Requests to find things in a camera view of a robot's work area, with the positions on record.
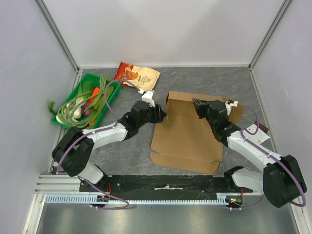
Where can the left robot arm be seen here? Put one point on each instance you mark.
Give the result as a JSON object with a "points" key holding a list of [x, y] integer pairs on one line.
{"points": [[73, 151]]}

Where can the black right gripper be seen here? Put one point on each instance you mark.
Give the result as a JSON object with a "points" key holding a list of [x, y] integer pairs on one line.
{"points": [[203, 108]]}

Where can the blue slotted cable duct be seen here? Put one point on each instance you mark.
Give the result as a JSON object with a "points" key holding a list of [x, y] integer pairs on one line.
{"points": [[94, 198]]}

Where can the aluminium corner post right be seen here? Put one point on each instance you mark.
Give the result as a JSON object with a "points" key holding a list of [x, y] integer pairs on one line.
{"points": [[270, 32]]}

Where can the green long beans bundle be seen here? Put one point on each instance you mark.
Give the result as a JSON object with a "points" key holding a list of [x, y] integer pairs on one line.
{"points": [[73, 120]]}

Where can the dark red small packet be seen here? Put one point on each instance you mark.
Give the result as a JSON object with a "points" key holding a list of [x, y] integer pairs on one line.
{"points": [[262, 127]]}

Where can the bok choy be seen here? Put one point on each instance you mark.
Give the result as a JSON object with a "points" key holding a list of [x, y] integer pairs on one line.
{"points": [[71, 111]]}

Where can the brown cardboard box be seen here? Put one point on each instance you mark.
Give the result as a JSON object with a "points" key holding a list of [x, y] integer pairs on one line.
{"points": [[183, 140]]}

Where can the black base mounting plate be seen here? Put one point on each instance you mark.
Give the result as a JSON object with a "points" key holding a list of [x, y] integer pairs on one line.
{"points": [[205, 183]]}

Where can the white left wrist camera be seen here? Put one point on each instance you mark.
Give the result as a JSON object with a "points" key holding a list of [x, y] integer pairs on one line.
{"points": [[147, 96]]}

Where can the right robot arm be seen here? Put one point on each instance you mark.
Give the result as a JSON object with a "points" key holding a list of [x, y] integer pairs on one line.
{"points": [[279, 178]]}

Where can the green leafy vegetable outside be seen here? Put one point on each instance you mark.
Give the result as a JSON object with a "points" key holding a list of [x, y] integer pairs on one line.
{"points": [[51, 107]]}

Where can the aluminium corner post left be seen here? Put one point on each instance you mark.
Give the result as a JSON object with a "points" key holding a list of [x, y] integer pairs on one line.
{"points": [[56, 32]]}

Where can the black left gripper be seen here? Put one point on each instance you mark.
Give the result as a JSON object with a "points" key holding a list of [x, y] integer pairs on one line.
{"points": [[158, 115]]}

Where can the white paper tag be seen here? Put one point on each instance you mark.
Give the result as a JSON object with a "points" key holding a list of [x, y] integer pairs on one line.
{"points": [[259, 137]]}

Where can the cassava chips snack bag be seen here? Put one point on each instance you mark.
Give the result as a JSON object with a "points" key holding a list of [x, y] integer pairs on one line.
{"points": [[143, 77]]}

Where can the green plastic basket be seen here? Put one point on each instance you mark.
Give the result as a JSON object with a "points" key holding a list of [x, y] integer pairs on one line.
{"points": [[85, 102]]}

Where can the purple radish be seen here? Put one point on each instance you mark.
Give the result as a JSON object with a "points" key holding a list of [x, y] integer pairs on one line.
{"points": [[86, 110]]}

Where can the orange carrot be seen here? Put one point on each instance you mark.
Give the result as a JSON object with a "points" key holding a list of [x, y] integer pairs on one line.
{"points": [[94, 94]]}

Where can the aluminium corner post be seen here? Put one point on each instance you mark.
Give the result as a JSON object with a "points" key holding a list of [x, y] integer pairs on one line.
{"points": [[270, 32], [56, 32]]}

